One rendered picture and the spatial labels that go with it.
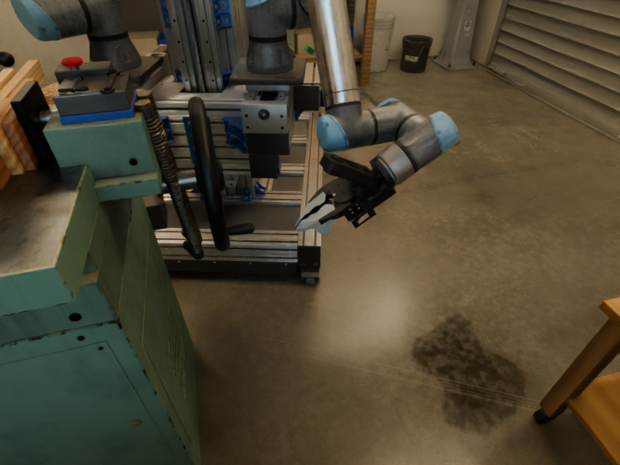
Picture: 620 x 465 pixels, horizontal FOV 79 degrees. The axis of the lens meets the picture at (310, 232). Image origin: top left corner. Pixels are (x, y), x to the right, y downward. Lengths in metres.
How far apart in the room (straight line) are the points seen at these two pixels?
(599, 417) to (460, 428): 0.36
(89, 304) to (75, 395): 0.23
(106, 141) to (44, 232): 0.18
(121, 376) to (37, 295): 0.31
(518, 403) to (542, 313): 0.43
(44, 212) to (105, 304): 0.16
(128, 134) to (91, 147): 0.06
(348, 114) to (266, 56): 0.53
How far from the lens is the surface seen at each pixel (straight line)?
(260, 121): 1.18
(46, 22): 1.33
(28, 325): 0.69
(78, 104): 0.66
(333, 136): 0.77
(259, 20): 1.24
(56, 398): 0.84
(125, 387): 0.82
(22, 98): 0.70
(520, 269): 1.91
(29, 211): 0.61
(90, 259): 0.61
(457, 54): 4.40
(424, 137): 0.77
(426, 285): 1.68
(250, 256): 1.50
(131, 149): 0.66
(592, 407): 1.35
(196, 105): 0.68
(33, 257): 0.52
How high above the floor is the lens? 1.19
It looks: 40 degrees down
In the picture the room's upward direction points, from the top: straight up
